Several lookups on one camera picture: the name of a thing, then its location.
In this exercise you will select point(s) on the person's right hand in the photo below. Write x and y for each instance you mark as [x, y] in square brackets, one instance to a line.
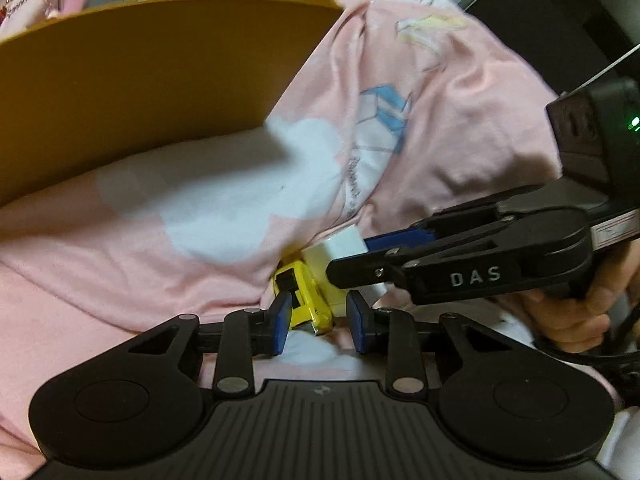
[575, 322]

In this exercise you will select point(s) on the pink printed blanket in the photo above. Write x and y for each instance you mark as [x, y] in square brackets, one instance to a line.
[450, 110]

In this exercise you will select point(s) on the yellow and black gadget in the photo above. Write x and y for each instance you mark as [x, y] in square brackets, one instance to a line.
[311, 282]

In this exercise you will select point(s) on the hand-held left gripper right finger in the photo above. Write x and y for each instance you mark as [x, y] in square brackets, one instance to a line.
[357, 325]

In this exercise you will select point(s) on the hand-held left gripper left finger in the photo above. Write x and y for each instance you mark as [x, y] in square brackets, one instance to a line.
[281, 322]

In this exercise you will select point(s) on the white cloth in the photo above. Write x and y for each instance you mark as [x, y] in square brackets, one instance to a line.
[622, 440]

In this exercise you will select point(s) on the orange cardboard box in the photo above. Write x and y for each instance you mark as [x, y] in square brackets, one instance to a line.
[150, 85]

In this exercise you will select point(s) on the white charger cube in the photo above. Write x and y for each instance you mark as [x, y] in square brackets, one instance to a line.
[345, 245]

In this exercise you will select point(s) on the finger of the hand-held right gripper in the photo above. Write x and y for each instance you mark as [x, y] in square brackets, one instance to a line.
[395, 239]
[360, 270]

